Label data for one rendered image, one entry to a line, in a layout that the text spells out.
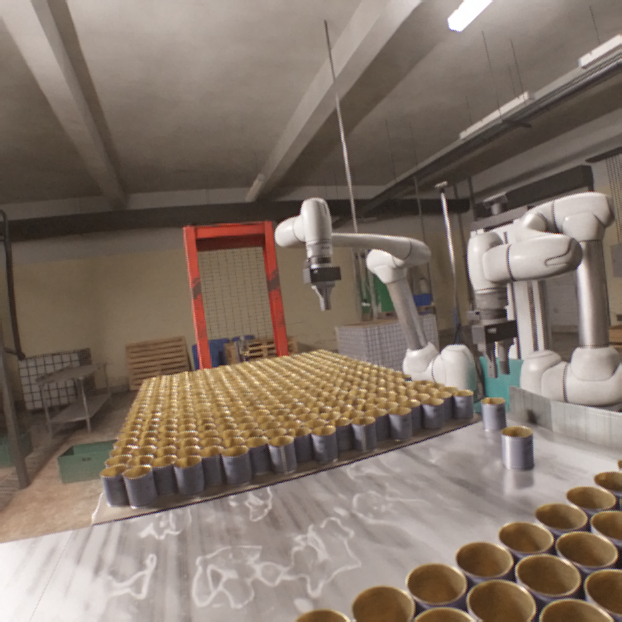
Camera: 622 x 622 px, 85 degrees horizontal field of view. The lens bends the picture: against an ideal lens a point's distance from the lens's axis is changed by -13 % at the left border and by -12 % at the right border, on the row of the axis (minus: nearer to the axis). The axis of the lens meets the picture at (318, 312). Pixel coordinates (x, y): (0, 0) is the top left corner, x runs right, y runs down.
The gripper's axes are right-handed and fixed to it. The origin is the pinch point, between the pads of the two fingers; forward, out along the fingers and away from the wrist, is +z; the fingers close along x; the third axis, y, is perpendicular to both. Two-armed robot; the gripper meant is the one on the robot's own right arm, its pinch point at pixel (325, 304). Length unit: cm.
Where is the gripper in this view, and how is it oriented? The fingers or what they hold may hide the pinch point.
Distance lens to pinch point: 137.4
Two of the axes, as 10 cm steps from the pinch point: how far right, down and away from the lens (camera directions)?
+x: 8.5, -1.2, 5.1
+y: 5.1, -0.1, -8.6
